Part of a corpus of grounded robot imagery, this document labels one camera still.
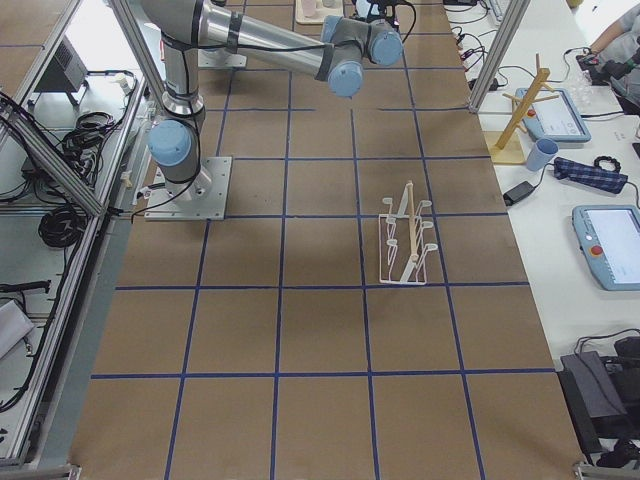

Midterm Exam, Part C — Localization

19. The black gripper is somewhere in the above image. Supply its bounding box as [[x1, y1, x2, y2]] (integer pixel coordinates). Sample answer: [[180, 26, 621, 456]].
[[353, 0, 395, 21]]

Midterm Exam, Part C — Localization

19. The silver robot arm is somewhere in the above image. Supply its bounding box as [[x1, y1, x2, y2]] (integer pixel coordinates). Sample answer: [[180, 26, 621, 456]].
[[141, 1, 403, 203]]

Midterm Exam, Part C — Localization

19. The pink plastic cup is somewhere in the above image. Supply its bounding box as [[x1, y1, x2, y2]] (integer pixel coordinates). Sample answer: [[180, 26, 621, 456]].
[[301, 0, 316, 18]]

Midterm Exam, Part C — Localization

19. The blue cup on desk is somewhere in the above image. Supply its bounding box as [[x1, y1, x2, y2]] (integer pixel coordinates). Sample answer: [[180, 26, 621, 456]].
[[525, 138, 559, 172]]

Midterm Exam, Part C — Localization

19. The white plastic tray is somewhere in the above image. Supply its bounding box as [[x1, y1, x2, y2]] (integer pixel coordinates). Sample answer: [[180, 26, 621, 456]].
[[295, 0, 344, 25]]

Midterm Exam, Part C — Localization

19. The wooden mug tree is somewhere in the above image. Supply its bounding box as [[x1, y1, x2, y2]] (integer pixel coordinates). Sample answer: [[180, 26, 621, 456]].
[[485, 55, 559, 165]]

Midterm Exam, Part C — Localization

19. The blue teach pendant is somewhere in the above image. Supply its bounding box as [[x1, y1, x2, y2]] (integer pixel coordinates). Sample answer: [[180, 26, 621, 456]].
[[571, 205, 639, 291], [522, 88, 591, 144]]

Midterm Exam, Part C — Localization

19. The black power adapter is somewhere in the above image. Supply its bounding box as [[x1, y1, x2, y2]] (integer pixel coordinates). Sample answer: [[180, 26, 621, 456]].
[[502, 181, 536, 207]]

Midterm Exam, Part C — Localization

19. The blue plaid pouch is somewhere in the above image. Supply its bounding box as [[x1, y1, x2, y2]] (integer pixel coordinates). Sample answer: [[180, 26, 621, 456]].
[[553, 156, 628, 194]]

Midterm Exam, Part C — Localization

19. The white wire cup rack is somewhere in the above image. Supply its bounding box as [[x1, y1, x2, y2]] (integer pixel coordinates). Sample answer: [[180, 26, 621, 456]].
[[377, 180, 438, 286]]

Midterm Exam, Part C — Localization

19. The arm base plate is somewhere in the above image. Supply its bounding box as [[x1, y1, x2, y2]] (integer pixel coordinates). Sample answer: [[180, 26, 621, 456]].
[[143, 156, 232, 221]]

